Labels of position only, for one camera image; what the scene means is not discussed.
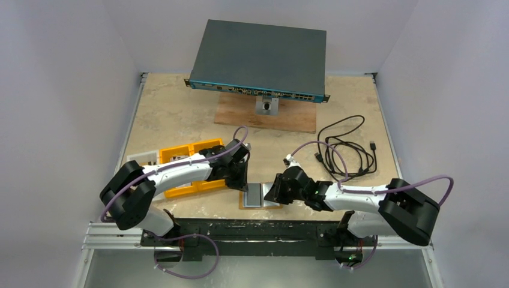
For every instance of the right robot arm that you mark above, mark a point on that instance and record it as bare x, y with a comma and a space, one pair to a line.
397, 208

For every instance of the metal switch stand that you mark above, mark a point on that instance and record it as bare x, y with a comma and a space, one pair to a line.
268, 106

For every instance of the blue network switch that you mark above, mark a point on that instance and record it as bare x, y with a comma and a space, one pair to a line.
261, 60

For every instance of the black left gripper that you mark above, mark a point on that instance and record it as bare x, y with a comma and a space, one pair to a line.
240, 183

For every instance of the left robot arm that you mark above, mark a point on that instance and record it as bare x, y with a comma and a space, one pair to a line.
128, 196

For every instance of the white plastic tray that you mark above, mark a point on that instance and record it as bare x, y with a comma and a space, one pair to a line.
150, 158

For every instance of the yellow bin with silver cards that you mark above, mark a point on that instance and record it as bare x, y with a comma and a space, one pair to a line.
167, 155

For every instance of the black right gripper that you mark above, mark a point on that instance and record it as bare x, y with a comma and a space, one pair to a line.
278, 189

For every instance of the wooden board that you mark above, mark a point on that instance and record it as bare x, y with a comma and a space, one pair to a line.
285, 115

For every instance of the tan leather card holder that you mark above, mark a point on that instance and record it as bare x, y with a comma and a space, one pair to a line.
253, 197

